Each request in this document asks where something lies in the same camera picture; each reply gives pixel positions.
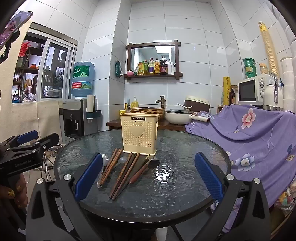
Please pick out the brown glass bottle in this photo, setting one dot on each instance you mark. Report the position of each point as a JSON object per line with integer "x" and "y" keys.
{"x": 232, "y": 96}

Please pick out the white paper cup dispenser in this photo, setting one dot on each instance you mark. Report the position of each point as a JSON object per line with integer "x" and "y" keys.
{"x": 91, "y": 106}

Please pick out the wooden framed mirror shelf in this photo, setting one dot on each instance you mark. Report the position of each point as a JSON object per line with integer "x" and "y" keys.
{"x": 152, "y": 47}

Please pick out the tall stack of yellow cups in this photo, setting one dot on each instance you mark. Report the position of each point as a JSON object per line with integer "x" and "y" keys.
{"x": 269, "y": 48}

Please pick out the sliding glass window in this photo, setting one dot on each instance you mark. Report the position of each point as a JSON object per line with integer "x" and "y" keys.
{"x": 48, "y": 74}

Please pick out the beige cloth cover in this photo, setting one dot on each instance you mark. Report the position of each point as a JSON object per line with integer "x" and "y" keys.
{"x": 25, "y": 120}

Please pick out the person's left hand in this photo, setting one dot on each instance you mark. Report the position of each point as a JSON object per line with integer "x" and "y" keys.
{"x": 11, "y": 192}

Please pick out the bronze faucet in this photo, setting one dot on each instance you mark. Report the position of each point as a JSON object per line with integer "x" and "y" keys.
{"x": 161, "y": 101}

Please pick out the white plastic bottle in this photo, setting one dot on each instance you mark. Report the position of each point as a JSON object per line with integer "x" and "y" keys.
{"x": 170, "y": 67}

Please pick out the white microwave oven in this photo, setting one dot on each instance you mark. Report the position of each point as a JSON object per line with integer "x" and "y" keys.
{"x": 251, "y": 89}

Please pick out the stacks of white cups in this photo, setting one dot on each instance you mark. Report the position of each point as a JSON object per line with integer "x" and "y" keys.
{"x": 289, "y": 83}

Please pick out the blue water bottle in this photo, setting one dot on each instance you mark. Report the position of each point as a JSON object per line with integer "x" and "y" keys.
{"x": 82, "y": 78}

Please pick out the white cooking pot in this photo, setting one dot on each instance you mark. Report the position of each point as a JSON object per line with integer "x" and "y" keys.
{"x": 177, "y": 117}

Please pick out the brown and white rice cooker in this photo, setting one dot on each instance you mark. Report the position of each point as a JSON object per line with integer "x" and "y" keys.
{"x": 197, "y": 103}

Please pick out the yellow wrap roll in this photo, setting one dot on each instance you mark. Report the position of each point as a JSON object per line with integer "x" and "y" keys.
{"x": 226, "y": 91}

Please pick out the dark soy sauce bottle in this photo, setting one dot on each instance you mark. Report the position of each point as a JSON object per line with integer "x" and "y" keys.
{"x": 163, "y": 67}

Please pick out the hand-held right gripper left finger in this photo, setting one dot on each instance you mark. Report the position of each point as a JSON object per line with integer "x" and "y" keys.
{"x": 89, "y": 176}

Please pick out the smartphone on holder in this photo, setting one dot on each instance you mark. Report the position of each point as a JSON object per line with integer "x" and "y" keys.
{"x": 13, "y": 27}

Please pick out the pink cup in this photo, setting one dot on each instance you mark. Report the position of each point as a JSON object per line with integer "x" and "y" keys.
{"x": 130, "y": 73}

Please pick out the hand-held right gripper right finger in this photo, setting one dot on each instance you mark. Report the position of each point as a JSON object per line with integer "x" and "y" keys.
{"x": 208, "y": 176}

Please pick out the red artificial flower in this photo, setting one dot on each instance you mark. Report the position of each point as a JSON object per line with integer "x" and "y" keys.
{"x": 25, "y": 49}

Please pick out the white lint roller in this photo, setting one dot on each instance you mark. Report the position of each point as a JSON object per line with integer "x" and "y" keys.
{"x": 200, "y": 118}

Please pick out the purple floral cloth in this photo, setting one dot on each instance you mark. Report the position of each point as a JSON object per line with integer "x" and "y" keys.
{"x": 254, "y": 143}

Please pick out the beige perforated utensil holder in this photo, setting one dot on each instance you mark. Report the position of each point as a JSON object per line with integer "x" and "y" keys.
{"x": 139, "y": 134}

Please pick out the stack of green tubs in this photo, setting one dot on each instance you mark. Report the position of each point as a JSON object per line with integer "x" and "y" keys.
{"x": 249, "y": 68}

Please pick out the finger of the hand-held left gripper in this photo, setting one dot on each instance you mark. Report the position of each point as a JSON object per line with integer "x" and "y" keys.
{"x": 27, "y": 136}
{"x": 48, "y": 140}

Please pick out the purple label bottle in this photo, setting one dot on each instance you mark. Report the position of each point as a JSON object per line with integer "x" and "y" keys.
{"x": 151, "y": 67}

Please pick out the yellow green packet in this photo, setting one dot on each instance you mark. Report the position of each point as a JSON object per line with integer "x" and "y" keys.
{"x": 143, "y": 68}

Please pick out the yellow soap bottle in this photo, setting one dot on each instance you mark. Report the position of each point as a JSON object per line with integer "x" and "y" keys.
{"x": 134, "y": 103}

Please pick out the green wall holder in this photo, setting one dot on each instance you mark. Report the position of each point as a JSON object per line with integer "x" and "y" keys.
{"x": 118, "y": 69}

